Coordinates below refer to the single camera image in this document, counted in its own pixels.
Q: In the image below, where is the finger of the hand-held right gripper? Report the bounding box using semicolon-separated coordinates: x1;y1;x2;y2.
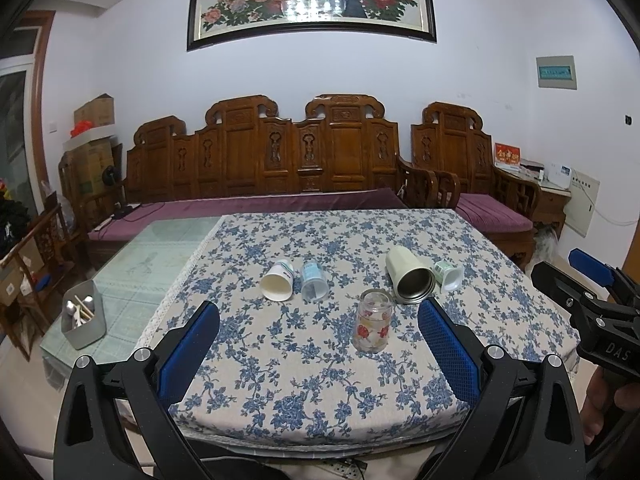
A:
568;248;621;288
531;261;593;313

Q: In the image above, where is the short purple seat cushion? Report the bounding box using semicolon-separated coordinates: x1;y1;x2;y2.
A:
456;192;535;234

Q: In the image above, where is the blue floral tablecloth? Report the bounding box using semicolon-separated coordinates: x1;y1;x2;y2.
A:
137;208;581;448

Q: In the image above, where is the cream steel tumbler cup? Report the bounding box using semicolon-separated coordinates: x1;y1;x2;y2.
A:
385;246;437;306

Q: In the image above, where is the person's right hand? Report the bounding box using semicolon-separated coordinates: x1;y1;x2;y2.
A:
582;367;610;447

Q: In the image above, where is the glass-topped table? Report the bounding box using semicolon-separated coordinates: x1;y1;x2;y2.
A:
39;217;224;363

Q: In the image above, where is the grey utensil holder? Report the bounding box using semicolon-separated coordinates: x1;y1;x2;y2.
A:
61;280;107;350

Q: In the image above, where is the glass cup with red flowers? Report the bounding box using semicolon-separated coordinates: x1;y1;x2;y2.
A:
352;288;394;354

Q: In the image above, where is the small white green cup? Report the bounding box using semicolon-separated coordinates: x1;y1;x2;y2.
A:
433;260;466;294

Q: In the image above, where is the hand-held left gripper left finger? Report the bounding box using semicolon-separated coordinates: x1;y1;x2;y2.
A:
52;301;221;480

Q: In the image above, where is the large cardboard box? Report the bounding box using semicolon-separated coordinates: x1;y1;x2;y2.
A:
65;139;117;196

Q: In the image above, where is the small cardboard box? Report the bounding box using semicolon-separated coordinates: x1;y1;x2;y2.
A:
74;94;116;129

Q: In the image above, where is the long purple seat cushion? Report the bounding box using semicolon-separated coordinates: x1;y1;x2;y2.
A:
89;187;408;245

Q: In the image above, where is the white wall cabinet panel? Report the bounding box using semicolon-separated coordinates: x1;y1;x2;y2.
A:
565;170;601;239

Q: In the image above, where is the clear plastic bag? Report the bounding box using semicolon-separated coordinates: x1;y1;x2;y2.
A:
532;227;562;267

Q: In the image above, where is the white paper cup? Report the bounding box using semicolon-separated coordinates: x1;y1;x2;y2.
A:
259;259;297;303

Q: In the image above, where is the carved wooden armchair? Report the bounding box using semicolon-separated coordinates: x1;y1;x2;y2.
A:
410;101;543;267

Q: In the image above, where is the black desk fan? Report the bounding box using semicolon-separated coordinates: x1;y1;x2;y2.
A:
100;165;124;211

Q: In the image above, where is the grey wall electrical panel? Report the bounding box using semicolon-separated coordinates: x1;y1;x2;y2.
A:
536;55;577;89

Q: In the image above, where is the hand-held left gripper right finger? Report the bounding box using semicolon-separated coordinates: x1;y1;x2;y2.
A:
417;297;586;480

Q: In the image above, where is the red gift box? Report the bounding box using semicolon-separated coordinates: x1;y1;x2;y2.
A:
494;142;522;166

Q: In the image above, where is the clear plastic cup blue print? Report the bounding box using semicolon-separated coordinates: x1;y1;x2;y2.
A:
300;260;329;303

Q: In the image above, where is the wooden side chair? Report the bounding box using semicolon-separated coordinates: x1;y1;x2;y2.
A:
0;204;87;361

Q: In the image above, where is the white box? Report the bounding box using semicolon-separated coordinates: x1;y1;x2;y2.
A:
542;161;572;191

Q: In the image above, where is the carved wooden sofa bench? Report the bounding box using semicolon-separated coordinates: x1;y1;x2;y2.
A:
82;93;437;261

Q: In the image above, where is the wooden side table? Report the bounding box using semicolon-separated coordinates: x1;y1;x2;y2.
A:
525;180;571;240

